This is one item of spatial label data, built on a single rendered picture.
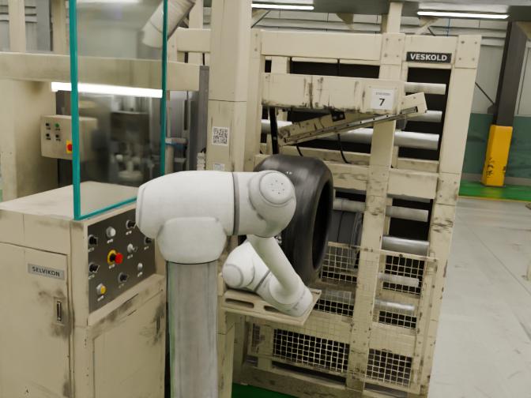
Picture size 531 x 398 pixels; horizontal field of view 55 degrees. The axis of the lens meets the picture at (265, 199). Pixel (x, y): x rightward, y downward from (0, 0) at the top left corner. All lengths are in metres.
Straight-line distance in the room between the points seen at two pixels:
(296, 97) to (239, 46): 0.37
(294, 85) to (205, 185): 1.36
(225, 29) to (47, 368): 1.42
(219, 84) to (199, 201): 1.20
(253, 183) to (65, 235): 0.93
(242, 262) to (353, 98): 1.01
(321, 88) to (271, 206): 1.34
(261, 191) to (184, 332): 0.32
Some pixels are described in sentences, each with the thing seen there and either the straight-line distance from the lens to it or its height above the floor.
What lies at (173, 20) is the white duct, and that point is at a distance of 2.58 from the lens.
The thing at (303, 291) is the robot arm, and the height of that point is 1.13.
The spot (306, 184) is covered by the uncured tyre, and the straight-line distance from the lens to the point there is 1.94.
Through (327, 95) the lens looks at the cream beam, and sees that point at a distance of 2.26.
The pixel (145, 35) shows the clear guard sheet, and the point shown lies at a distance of 2.01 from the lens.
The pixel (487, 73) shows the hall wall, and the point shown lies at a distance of 11.49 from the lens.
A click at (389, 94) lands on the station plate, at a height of 1.72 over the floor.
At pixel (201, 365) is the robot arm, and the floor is 1.17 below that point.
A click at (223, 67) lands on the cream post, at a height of 1.79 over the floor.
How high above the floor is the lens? 1.74
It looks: 13 degrees down
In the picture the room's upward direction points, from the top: 4 degrees clockwise
